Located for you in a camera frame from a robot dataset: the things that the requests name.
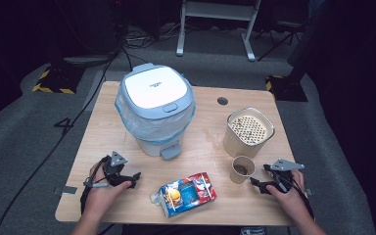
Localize clear plastic bin liner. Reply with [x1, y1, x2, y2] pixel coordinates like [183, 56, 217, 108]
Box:
[114, 81, 197, 145]

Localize brown paper cup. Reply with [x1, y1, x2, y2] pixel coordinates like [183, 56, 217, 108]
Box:
[229, 155, 257, 185]

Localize bundle of floor cables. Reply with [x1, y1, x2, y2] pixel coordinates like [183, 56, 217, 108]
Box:
[123, 23, 185, 50]

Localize beige strainer container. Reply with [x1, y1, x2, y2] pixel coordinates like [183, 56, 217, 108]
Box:
[222, 107, 276, 160]

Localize colourful snack packet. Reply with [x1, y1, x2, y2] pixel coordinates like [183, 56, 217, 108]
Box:
[150, 171, 217, 218]

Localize person's left hand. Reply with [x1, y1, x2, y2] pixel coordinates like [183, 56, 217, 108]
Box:
[83, 162, 133, 214]

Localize black tripod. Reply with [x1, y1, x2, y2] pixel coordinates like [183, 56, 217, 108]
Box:
[256, 19, 307, 62]

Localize grey flat stand base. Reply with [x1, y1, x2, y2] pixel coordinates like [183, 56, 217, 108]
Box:
[63, 54, 113, 67]

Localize black base with hazard tape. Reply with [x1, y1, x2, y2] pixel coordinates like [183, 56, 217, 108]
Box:
[265, 74, 308, 103]
[31, 67, 86, 95]

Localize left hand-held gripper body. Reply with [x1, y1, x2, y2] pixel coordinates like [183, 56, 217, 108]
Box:
[102, 150, 132, 188]

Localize wet tea leaves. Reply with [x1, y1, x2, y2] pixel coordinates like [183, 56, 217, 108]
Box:
[234, 164, 250, 176]

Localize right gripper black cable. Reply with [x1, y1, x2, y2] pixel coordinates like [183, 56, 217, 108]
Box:
[285, 177, 315, 220]

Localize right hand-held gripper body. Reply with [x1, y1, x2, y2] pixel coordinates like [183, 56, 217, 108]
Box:
[263, 159, 306, 192]

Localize blue and white pedal bin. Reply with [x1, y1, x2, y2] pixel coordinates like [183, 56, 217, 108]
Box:
[114, 62, 197, 161]

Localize person's right hand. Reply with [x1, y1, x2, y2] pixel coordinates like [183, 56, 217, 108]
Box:
[266, 170, 307, 218]

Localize white metal stand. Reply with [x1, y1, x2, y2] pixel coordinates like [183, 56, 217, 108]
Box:
[175, 0, 262, 63]

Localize long black floor cable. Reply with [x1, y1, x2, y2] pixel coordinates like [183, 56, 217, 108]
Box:
[0, 48, 120, 235]

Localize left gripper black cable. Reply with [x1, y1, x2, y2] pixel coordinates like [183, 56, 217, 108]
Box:
[79, 156, 112, 214]

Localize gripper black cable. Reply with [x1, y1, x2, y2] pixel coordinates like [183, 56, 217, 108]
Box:
[285, 177, 315, 220]
[79, 156, 112, 214]

